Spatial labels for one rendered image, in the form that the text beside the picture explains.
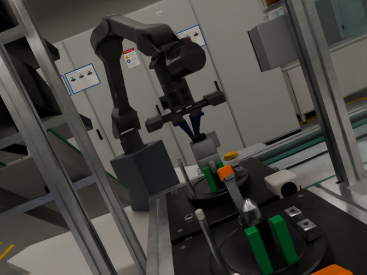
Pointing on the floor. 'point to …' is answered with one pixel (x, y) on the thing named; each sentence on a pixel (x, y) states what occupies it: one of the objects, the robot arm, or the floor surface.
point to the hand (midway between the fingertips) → (193, 131)
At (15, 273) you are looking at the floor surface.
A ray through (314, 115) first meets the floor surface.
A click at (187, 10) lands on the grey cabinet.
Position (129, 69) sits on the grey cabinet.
